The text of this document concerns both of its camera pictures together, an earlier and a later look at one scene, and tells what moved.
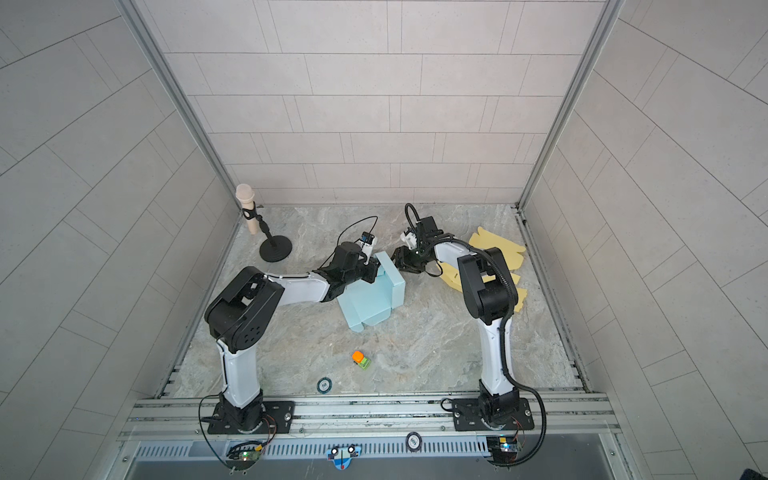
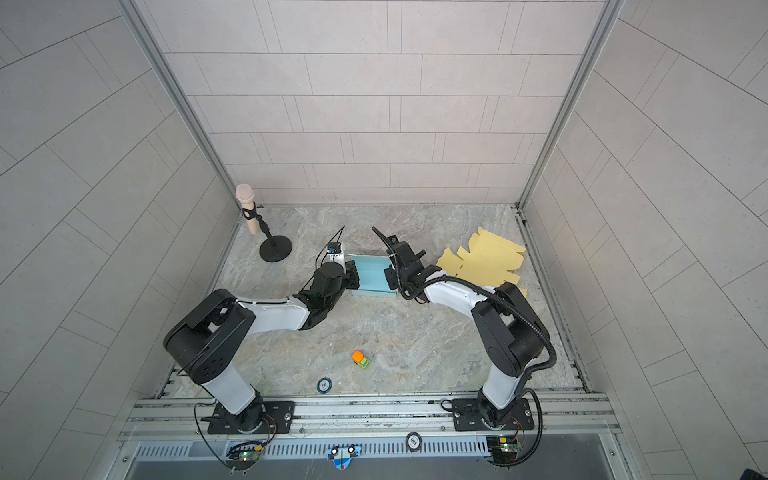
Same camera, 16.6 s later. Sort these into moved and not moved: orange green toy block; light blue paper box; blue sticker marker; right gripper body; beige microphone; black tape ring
Moved: light blue paper box; right gripper body
Not moved: orange green toy block; black tape ring; beige microphone; blue sticker marker
